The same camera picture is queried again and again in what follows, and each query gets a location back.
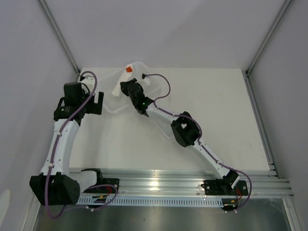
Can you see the aluminium frame post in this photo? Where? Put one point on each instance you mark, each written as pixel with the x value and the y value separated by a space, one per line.
pixel 46 11
pixel 274 27

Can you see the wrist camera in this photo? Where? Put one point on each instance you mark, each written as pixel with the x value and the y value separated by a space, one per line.
pixel 88 80
pixel 145 81

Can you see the right aluminium frame post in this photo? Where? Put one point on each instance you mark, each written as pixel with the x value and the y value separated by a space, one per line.
pixel 274 27

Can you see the white paper napkin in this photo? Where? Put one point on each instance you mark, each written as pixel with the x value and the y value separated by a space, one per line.
pixel 123 78

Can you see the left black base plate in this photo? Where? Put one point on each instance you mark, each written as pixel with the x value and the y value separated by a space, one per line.
pixel 106 185

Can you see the white slotted cable duct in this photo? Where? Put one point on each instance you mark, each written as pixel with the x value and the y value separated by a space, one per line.
pixel 151 201

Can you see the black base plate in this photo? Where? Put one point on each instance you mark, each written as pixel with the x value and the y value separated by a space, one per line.
pixel 220 188
pixel 106 185

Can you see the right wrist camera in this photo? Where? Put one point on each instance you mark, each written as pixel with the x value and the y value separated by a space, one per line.
pixel 145 81

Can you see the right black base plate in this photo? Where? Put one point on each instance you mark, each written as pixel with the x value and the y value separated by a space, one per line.
pixel 220 188

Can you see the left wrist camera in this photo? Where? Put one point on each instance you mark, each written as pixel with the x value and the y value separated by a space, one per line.
pixel 88 80

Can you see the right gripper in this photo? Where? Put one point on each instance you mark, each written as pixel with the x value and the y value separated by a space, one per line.
pixel 123 86

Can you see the left aluminium frame post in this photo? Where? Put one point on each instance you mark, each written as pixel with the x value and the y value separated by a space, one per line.
pixel 46 11

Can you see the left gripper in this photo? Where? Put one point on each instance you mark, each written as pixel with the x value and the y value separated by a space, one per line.
pixel 96 108

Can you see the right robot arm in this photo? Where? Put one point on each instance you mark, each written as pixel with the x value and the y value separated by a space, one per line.
pixel 186 131

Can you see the aluminium mounting rail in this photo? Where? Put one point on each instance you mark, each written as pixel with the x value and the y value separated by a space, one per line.
pixel 171 183

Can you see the small white plastic tray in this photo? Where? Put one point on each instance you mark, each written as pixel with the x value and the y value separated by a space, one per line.
pixel 163 127

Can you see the large white plastic basket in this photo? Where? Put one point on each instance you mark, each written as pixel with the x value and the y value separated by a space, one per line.
pixel 119 105

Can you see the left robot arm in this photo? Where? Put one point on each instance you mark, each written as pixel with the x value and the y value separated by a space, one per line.
pixel 53 186

